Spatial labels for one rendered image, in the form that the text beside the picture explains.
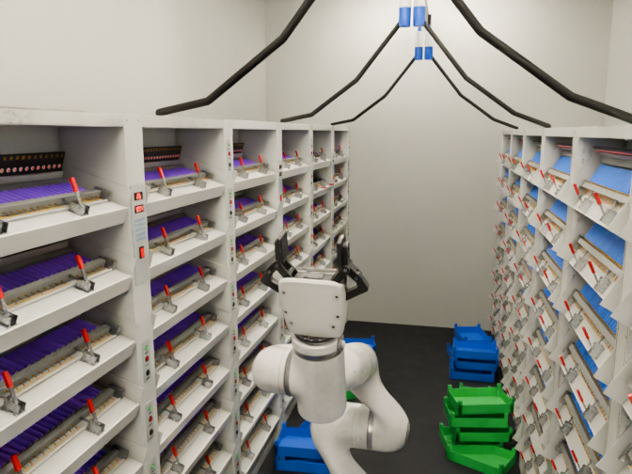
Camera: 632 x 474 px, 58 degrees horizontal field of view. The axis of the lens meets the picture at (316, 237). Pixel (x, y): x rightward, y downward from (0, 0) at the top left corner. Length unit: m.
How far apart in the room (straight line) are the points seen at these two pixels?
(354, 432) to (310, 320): 0.53
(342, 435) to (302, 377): 0.46
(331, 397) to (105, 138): 1.00
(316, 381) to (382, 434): 0.45
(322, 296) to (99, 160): 0.97
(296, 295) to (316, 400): 0.18
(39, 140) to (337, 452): 1.09
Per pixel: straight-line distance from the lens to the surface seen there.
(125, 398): 1.81
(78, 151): 1.71
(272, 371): 0.96
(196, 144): 2.30
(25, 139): 1.64
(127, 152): 1.64
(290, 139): 3.62
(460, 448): 3.36
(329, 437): 1.38
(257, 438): 3.08
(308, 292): 0.86
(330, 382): 0.94
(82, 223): 1.48
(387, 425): 1.34
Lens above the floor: 1.70
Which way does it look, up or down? 10 degrees down
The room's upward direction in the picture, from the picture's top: straight up
